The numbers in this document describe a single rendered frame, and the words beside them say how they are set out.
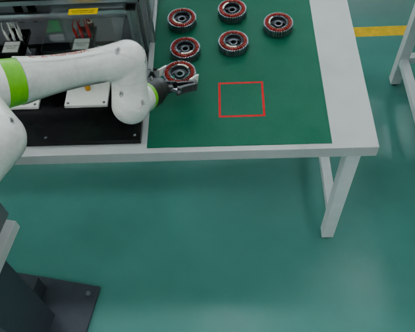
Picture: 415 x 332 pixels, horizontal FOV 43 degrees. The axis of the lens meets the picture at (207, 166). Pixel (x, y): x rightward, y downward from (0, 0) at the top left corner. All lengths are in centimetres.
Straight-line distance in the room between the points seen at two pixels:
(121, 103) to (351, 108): 81
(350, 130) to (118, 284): 119
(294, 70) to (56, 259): 133
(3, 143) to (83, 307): 131
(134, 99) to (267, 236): 115
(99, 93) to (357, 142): 90
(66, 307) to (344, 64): 149
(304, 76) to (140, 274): 110
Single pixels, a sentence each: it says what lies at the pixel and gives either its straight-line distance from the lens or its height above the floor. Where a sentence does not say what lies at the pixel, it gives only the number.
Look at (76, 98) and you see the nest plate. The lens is 191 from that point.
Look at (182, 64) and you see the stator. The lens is 184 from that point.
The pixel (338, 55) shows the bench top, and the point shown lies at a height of 75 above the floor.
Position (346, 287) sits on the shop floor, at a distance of 235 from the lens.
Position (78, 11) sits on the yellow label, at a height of 107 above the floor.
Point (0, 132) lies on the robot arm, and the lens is 115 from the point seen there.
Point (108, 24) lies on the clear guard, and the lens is 171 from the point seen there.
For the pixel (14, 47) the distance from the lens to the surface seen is 195.
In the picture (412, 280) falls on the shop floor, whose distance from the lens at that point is 243.
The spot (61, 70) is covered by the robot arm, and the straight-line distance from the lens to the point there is 135.
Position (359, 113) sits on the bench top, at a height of 75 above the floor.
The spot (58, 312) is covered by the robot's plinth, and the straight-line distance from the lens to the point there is 237.
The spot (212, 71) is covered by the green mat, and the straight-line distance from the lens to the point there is 195.
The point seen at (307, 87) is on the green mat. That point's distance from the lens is 191.
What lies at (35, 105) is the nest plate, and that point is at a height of 78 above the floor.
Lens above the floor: 216
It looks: 56 degrees down
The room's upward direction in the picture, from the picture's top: 5 degrees counter-clockwise
